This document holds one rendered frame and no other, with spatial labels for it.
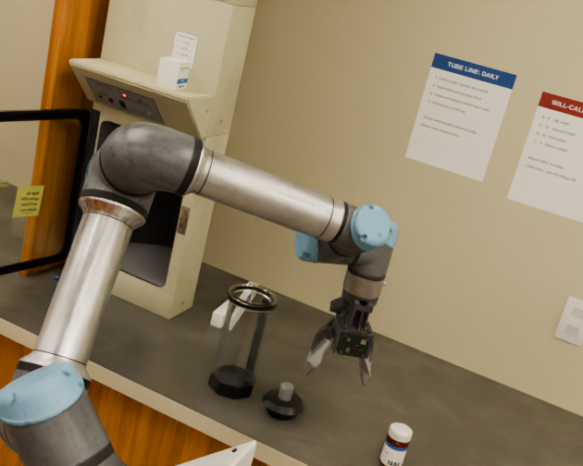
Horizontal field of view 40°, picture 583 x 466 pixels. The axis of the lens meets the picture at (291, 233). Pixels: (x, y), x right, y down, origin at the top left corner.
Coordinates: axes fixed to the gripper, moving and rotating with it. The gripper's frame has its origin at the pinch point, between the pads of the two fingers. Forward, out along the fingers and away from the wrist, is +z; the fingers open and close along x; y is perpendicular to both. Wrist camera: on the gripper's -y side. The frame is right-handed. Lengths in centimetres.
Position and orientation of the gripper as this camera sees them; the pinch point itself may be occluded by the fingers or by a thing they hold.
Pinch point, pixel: (334, 375)
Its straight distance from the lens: 168.3
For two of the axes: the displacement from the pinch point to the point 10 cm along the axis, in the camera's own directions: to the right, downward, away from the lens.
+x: 9.7, 1.9, 1.5
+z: -2.2, 9.2, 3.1
